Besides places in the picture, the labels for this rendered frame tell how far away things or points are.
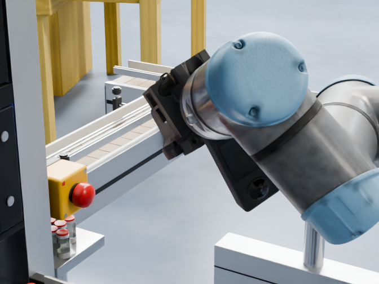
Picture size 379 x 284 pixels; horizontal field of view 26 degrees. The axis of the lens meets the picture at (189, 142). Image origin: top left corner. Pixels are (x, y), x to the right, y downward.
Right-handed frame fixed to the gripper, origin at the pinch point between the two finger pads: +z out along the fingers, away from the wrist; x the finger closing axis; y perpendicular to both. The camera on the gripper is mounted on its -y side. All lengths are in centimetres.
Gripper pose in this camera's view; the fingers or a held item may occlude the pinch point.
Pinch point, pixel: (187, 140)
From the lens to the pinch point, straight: 98.3
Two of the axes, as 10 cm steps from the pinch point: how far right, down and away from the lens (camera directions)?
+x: -8.2, 5.3, -2.3
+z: -2.1, 1.0, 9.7
